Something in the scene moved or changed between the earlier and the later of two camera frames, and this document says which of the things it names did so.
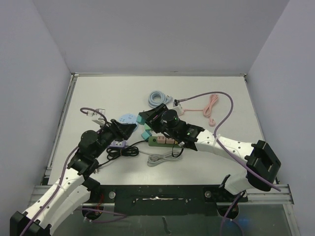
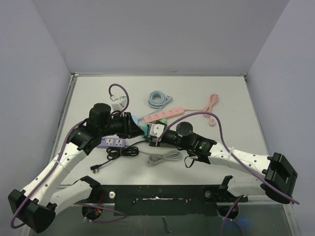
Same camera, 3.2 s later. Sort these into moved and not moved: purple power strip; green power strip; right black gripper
Moved: right black gripper
Not moved: purple power strip; green power strip
